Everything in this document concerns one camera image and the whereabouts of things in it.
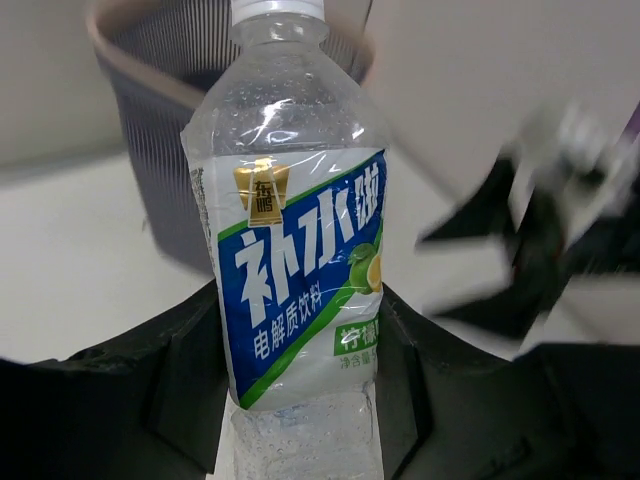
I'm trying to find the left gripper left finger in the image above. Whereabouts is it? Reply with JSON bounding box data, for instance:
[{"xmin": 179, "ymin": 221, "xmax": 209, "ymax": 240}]
[{"xmin": 1, "ymin": 283, "xmax": 228, "ymax": 479}]

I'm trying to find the grey mesh waste bin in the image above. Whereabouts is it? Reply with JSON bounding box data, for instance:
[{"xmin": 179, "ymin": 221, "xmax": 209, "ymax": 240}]
[{"xmin": 86, "ymin": 1, "xmax": 374, "ymax": 275}]

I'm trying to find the lime label white bottle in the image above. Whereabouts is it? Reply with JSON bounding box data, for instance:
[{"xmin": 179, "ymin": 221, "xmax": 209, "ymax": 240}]
[{"xmin": 182, "ymin": 1, "xmax": 388, "ymax": 479}]

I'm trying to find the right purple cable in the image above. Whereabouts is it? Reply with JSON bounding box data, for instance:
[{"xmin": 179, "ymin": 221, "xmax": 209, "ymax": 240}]
[{"xmin": 622, "ymin": 99, "xmax": 640, "ymax": 136}]

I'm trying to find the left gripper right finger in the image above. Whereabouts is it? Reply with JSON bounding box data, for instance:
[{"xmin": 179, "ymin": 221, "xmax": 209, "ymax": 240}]
[{"xmin": 379, "ymin": 290, "xmax": 639, "ymax": 479}]

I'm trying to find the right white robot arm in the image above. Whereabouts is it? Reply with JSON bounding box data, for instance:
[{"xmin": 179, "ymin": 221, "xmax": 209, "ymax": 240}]
[{"xmin": 416, "ymin": 102, "xmax": 639, "ymax": 340}]

